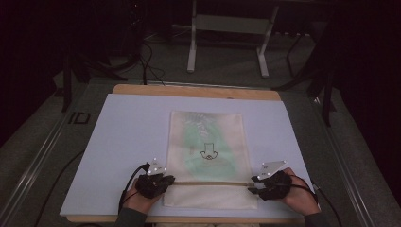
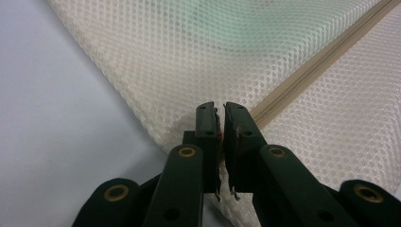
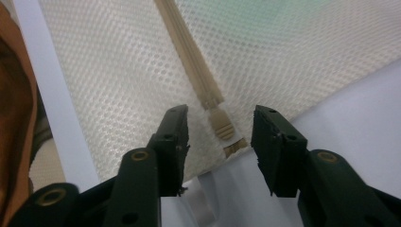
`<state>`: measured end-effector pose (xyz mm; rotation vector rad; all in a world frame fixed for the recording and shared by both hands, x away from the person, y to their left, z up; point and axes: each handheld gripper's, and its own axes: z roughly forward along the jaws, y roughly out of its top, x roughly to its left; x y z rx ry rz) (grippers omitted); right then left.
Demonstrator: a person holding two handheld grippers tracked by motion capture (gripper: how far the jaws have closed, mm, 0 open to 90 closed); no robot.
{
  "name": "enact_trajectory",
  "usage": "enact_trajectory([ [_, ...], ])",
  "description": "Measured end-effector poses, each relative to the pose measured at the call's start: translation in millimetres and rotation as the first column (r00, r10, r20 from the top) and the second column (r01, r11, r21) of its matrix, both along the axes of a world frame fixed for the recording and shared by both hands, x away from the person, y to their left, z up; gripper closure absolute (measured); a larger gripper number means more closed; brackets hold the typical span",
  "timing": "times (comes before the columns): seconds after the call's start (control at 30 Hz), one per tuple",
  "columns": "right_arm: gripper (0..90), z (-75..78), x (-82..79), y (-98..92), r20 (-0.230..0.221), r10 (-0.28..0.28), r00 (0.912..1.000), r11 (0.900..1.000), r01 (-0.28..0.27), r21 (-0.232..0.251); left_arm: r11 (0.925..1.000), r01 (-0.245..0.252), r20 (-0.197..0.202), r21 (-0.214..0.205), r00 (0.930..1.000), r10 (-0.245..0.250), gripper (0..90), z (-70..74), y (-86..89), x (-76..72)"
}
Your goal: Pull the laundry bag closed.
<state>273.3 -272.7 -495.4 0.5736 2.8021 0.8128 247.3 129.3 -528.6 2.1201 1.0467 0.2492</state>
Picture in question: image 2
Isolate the lavender table mat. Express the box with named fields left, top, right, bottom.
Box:
left=0, top=0, right=223, bottom=227

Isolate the cream mesh laundry bag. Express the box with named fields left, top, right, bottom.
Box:
left=46, top=0, right=401, bottom=227

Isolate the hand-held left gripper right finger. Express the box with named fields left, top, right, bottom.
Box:
left=222, top=101, right=269, bottom=201

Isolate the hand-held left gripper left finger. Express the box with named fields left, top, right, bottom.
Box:
left=183, top=100, right=222, bottom=202

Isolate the green garment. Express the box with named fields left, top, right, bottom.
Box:
left=126, top=0, right=320, bottom=53

